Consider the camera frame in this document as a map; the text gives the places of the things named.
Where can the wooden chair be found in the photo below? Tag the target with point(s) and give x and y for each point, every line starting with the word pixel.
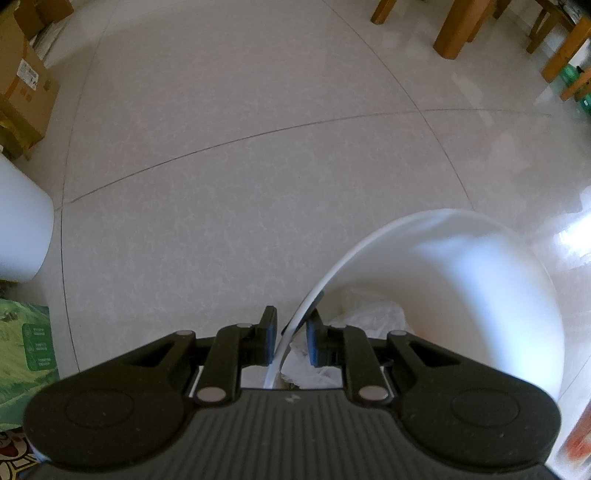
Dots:
pixel 383 9

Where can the wooden furniture legs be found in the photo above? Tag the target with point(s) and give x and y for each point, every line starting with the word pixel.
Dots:
pixel 563 46

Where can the green printed box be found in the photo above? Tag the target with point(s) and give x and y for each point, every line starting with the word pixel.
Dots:
pixel 25 355

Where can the red snack packet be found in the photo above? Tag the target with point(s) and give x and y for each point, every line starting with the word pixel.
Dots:
pixel 581 443

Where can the brown cardboard box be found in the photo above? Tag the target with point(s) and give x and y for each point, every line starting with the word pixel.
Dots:
pixel 23 78

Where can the white round container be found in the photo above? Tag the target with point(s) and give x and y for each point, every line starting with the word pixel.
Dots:
pixel 21 221

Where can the white plastic bag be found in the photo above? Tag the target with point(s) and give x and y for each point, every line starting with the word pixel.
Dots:
pixel 369 318

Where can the green bottle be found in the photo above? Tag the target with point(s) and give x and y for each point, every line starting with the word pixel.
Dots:
pixel 572 74

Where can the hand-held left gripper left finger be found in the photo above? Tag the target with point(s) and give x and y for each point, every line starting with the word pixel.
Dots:
pixel 270 337

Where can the white plastic bucket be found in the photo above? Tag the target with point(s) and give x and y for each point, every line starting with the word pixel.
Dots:
pixel 485 295

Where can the colourful printed mat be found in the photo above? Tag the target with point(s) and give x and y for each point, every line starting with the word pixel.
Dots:
pixel 14 450

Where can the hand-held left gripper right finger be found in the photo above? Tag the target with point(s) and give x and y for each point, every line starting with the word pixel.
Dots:
pixel 314 341

